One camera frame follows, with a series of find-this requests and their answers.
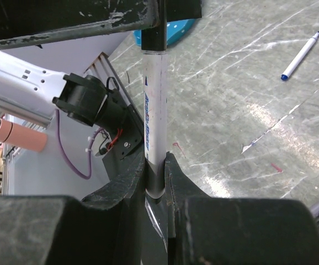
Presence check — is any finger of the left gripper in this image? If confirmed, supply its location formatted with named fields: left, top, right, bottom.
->
left=166, top=0, right=203, bottom=22
left=0, top=0, right=159, bottom=50

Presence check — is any blue polka dot plate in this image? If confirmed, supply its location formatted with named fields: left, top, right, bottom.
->
left=132, top=18, right=196, bottom=47

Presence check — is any aluminium rail frame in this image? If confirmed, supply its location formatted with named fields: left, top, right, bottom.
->
left=0, top=98, right=55, bottom=127

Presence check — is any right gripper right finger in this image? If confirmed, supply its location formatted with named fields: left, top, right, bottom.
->
left=164, top=153, right=319, bottom=264

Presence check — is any white black-tip marker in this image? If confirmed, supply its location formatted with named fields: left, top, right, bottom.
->
left=143, top=51, right=168, bottom=200

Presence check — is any white blue-tip marker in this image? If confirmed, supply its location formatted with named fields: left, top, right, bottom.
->
left=280, top=31, right=319, bottom=81

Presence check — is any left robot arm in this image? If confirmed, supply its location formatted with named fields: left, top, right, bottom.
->
left=0, top=1, right=202, bottom=114

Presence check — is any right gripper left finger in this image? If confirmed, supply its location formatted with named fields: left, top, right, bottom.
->
left=0, top=153, right=145, bottom=264

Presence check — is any pink cylinder on stand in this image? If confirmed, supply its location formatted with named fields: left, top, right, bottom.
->
left=0, top=119, right=47, bottom=152

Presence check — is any black pen cap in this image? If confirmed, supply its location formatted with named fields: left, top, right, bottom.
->
left=141, top=0, right=167, bottom=52

